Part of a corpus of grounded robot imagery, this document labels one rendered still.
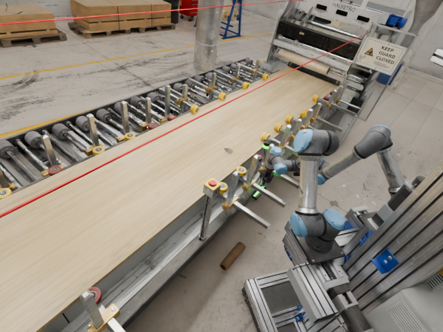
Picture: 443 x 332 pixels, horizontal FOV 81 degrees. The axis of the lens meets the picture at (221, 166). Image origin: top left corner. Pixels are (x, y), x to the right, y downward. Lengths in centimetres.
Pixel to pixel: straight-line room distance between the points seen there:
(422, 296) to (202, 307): 152
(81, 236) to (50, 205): 31
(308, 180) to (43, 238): 140
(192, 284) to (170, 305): 24
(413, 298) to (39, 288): 163
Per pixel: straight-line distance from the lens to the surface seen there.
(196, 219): 199
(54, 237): 168
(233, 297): 243
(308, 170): 133
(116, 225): 164
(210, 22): 556
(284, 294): 233
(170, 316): 233
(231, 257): 249
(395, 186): 187
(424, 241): 134
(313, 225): 136
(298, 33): 425
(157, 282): 166
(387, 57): 395
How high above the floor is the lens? 222
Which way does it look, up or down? 41 degrees down
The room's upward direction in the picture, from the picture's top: 12 degrees clockwise
